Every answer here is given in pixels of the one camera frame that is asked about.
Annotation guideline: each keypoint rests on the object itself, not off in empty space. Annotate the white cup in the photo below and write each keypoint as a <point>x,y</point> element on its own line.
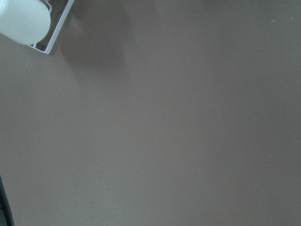
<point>24,21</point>

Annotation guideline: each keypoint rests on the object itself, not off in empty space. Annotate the white wire cup rack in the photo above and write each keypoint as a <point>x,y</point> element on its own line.
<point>59,10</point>

